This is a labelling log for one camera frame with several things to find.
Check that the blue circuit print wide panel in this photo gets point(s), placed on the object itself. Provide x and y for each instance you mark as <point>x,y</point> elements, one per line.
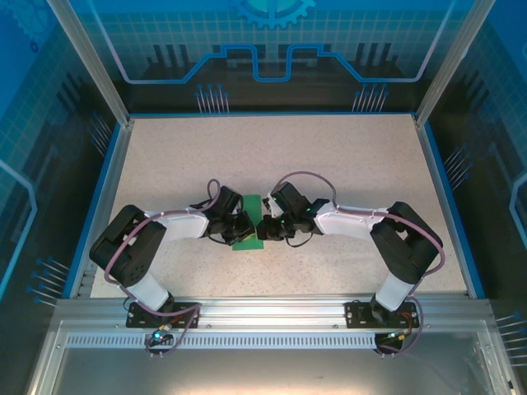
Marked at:
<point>164,24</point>

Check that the aluminium mounting beam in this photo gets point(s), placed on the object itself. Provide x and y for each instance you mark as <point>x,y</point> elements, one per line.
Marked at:
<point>267,308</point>

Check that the green paper sheet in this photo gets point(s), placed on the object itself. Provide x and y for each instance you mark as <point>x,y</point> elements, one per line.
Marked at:
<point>252,203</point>

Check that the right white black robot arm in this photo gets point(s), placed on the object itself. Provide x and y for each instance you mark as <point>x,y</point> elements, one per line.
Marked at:
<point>407,247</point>

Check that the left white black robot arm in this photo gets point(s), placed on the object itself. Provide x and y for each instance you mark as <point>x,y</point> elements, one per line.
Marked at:
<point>123,251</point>

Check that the blue circuit print side panel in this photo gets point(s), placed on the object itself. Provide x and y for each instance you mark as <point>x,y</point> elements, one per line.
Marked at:
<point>494,123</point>
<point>33,123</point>

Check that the aluminium side rail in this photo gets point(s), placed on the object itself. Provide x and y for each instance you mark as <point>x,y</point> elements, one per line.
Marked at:
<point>107,205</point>

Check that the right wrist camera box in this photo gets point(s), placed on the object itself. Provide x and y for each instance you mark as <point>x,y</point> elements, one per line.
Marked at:
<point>269,203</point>

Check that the grey metal sheet tray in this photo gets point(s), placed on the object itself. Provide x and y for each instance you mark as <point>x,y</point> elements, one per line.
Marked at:
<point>267,370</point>

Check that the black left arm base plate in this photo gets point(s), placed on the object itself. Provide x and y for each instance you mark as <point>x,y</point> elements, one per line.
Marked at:
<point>136,319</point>

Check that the aluminium frame post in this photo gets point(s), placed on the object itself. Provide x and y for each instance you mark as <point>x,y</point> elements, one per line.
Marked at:
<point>94,61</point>
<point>446,61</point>

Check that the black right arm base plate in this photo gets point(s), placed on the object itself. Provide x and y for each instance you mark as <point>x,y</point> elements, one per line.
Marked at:
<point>354,314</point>

